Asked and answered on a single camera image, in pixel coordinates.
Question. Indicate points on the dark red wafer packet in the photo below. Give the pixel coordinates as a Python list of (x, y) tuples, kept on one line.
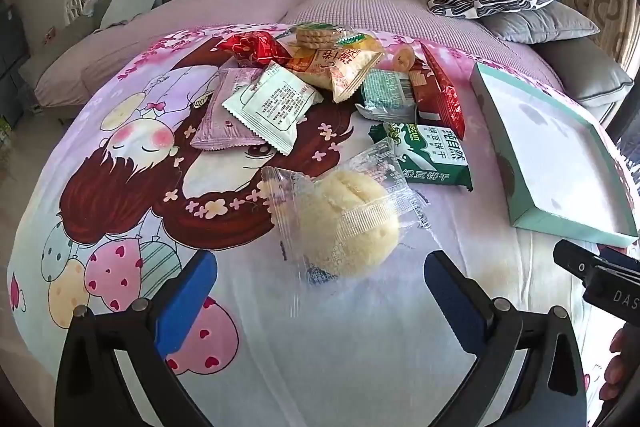
[(417, 82)]

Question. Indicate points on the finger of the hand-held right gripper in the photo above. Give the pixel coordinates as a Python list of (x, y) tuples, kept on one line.
[(575, 259), (620, 257)]

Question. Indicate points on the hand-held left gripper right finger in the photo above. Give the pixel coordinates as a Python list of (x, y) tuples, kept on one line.
[(460, 307)]

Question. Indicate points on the orange and cream roll packet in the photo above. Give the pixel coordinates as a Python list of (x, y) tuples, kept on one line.
[(350, 67)]

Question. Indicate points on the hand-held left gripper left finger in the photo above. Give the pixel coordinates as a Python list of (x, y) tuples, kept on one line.
[(187, 302)]

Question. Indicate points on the red flower snack packet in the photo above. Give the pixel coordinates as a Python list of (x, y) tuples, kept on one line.
[(250, 49)]

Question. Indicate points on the dark cabinet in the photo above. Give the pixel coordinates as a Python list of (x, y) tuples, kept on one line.
[(12, 57)]

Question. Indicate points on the teal cardboard box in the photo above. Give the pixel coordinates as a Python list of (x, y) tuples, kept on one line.
[(550, 147)]

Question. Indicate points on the small red object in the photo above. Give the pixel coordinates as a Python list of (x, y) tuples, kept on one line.
[(48, 36)]

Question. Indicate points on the pink sofa cover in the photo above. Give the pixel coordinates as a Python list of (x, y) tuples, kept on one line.
[(225, 17)]

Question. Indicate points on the printed cartoon blanket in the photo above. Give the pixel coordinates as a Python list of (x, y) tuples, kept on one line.
[(300, 357)]

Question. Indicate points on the round cake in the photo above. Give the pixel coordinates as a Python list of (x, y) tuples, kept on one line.
[(345, 227)]

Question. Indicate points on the mauve snack packet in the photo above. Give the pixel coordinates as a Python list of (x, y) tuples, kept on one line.
[(215, 122)]

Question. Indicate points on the teal and white snack packet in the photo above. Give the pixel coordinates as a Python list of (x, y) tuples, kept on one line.
[(387, 94)]

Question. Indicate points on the grey pillow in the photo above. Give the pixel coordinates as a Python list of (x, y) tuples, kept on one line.
[(540, 24)]

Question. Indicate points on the white packet with green edges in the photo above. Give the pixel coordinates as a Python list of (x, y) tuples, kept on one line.
[(272, 107)]

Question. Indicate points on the small jelly cup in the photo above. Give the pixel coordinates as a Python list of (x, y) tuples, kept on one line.
[(402, 57)]

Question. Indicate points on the white paper holder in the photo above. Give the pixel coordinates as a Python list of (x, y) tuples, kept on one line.
[(80, 4)]

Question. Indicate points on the red patterned snack packet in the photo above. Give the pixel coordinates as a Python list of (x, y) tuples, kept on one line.
[(447, 107)]

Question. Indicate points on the yellow cake packet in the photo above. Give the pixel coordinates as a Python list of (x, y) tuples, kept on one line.
[(362, 41)]

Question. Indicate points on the round crackers packet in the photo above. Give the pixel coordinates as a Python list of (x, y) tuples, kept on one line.
[(315, 34)]

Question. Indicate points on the green biscuit packet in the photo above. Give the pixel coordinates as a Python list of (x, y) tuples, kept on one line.
[(435, 157)]

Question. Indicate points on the person's right hand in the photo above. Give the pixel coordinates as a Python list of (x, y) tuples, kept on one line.
[(622, 367)]

